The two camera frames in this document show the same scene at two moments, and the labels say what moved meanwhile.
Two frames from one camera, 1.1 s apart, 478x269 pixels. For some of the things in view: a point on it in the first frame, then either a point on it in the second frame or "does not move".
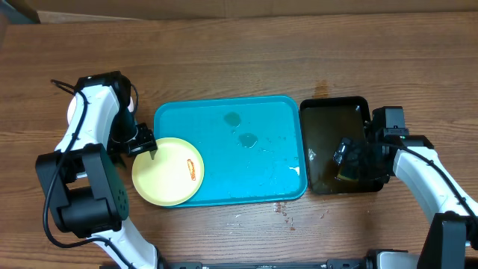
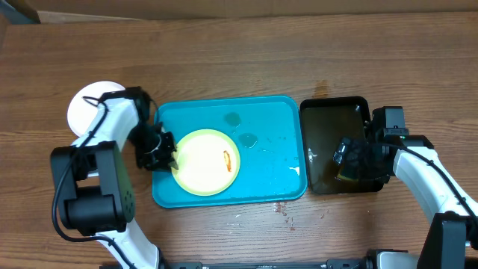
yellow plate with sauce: x=173 y=176 -> x=208 y=162
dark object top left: x=26 y=10 does not move
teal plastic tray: x=252 y=147 does not move
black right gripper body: x=365 y=159 does not move
